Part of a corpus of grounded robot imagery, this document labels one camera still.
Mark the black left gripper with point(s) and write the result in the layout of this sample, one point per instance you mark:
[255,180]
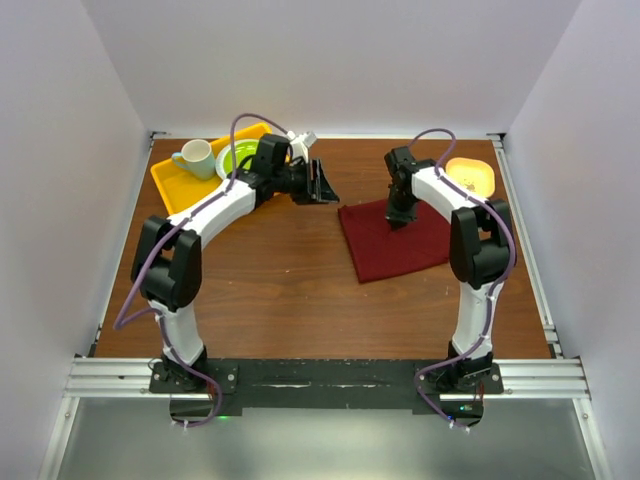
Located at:
[318,187]

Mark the green plate white rim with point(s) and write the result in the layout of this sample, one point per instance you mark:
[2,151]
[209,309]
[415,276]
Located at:
[235,157]

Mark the light blue ceramic mug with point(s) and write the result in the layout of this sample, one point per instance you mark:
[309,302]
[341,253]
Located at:
[196,156]

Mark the aluminium frame rail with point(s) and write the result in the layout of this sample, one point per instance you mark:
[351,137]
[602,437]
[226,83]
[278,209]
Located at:
[522,379]

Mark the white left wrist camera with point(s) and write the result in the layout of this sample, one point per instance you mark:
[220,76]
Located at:
[301,144]

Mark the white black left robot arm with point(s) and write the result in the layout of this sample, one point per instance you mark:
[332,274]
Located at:
[168,264]

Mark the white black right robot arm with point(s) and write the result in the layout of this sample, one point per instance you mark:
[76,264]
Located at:
[482,253]

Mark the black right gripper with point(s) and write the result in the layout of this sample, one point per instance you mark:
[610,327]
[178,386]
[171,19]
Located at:
[397,218]

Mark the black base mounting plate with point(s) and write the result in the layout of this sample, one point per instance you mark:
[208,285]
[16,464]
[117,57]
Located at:
[352,384]

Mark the dark red cloth napkin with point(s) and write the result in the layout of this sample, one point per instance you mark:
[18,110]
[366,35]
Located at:
[380,253]

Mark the small yellow square dish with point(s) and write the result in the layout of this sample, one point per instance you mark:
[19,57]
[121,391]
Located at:
[473,175]

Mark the yellow plastic tray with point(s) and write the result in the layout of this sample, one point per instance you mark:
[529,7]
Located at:
[179,188]

